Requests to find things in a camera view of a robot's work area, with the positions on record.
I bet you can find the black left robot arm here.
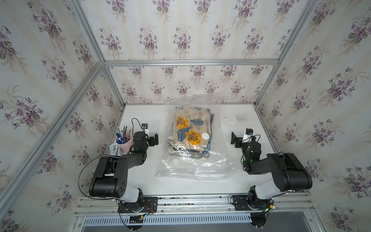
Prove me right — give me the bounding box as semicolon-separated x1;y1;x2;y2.
89;131;159;204

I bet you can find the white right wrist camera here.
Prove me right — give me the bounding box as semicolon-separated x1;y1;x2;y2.
242;128;254;143

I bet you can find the white toothpaste box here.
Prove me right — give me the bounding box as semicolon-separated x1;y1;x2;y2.
109;143;120;156

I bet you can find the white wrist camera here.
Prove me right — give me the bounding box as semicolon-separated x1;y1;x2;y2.
242;128;254;143
141;123;149;135

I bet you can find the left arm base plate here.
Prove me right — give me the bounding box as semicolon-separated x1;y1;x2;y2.
117;197;158;214

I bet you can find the beige floral fleece blanket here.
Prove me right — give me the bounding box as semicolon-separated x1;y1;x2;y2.
171;106;214;153

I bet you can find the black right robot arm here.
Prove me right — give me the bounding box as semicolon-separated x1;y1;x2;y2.
230;129;313;211

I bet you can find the aluminium mounting rail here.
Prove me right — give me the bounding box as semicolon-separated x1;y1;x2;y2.
73;192;315;217

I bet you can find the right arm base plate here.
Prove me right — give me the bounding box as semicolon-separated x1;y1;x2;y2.
230;195;274;212

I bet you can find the pink pen cup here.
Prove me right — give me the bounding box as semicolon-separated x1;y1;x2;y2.
115;136;134;154

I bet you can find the white round bag valve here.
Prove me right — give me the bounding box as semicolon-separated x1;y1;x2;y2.
202;132;210;140

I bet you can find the clear plastic vacuum bag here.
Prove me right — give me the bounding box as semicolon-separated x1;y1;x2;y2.
156;94;234;180

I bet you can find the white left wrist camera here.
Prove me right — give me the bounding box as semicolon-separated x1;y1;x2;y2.
141;123;149;135

